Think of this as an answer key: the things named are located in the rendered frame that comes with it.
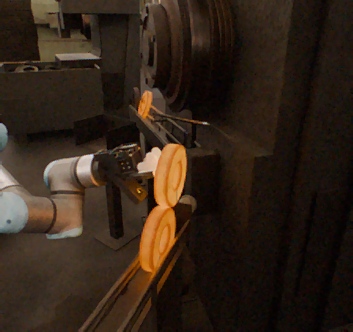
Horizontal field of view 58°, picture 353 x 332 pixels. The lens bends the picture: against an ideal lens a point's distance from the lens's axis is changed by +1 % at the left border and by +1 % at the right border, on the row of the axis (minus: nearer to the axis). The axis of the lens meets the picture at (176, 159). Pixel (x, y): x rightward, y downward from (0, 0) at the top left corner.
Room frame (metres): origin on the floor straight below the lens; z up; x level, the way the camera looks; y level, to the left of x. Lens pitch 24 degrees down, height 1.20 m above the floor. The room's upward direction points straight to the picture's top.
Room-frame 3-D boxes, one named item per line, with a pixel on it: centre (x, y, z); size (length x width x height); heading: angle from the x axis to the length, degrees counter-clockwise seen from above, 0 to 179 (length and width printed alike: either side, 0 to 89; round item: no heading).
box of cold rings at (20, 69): (3.67, 1.42, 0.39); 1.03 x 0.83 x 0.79; 110
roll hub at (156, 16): (1.19, 0.08, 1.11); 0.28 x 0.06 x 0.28; 16
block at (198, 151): (1.00, -0.09, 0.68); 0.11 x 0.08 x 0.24; 106
